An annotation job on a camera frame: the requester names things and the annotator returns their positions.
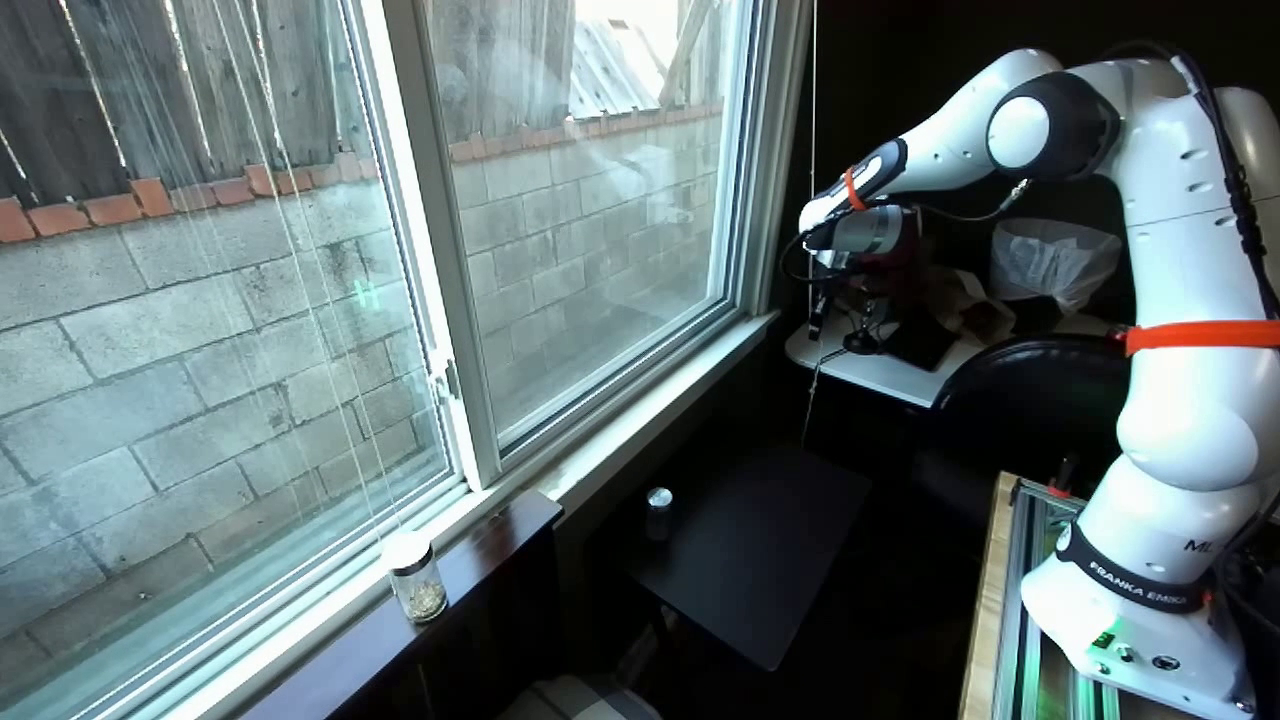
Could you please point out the glass jar white lid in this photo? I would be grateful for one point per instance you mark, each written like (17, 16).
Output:
(418, 585)

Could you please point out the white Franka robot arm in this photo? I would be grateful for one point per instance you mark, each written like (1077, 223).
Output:
(1174, 200)

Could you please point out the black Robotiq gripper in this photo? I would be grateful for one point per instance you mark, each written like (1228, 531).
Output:
(866, 238)

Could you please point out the silver drink can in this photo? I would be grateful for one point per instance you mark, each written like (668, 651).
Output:
(662, 517)

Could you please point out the black side table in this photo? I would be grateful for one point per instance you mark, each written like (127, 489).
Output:
(747, 563)

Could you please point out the white desk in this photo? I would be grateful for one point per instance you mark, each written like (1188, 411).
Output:
(881, 378)

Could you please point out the black pouch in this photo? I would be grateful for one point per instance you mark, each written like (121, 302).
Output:
(915, 344)

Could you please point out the wooden robot mounting table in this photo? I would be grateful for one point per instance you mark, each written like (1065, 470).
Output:
(995, 614)

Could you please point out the white plastic bag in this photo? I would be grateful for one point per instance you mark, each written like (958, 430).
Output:
(1055, 262)

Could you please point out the black office chair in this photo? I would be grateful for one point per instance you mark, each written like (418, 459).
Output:
(1025, 400)

